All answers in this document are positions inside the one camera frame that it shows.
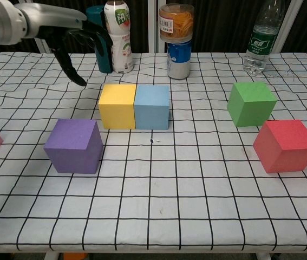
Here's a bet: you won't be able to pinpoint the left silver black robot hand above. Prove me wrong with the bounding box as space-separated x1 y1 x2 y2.
17 2 114 87

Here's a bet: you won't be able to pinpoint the yellow foam cube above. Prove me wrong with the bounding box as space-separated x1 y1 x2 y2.
98 84 138 129

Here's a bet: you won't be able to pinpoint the purple foam cube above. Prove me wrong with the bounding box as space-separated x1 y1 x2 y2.
43 119 104 174

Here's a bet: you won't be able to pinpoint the green foam cube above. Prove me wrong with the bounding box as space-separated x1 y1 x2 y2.
226 82 278 127

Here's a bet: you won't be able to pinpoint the red foam cube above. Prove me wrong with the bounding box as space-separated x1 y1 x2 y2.
252 119 307 174

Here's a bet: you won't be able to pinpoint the teal cylinder container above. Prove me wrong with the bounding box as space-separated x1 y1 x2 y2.
86 5 113 74

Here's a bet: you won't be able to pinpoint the white drink bottle yellow cap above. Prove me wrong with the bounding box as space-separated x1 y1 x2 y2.
103 0 134 74

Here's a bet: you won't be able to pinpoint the clear jar of rubber bands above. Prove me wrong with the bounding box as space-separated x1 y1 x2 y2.
159 3 195 43

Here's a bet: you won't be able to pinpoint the blue silver drink can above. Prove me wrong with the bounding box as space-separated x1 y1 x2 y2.
167 40 192 80

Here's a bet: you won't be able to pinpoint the light blue foam cube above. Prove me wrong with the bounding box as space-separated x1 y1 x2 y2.
133 84 170 130

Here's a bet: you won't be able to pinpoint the white black checked tablecloth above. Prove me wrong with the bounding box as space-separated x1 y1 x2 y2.
0 51 307 254

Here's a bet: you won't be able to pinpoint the clear water bottle green label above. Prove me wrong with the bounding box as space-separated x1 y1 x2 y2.
243 0 285 76

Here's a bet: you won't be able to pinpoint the orange plastic object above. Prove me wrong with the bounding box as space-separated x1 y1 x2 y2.
63 252 88 260

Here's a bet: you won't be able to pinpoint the white partition post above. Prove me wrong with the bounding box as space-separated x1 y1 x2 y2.
34 36 53 54
147 0 167 54
272 0 304 54

